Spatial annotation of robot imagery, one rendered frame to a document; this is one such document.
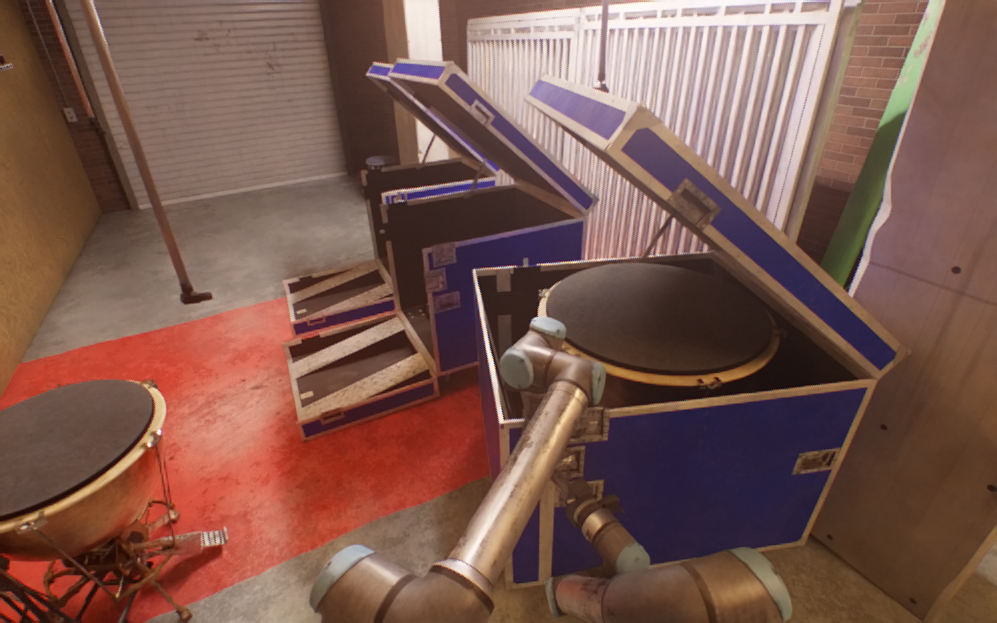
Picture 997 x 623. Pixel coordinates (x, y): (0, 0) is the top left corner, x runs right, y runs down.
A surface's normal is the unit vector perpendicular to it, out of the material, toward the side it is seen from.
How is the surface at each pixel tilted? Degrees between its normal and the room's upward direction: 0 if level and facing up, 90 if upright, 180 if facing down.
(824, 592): 0
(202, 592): 0
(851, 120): 90
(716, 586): 14
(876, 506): 90
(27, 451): 0
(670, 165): 90
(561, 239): 90
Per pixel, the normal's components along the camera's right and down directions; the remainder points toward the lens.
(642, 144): 0.12, 0.48
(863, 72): -0.87, 0.26
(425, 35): 0.49, 0.42
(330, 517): -0.03, -0.87
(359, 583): -0.15, -0.73
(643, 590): -0.57, -0.73
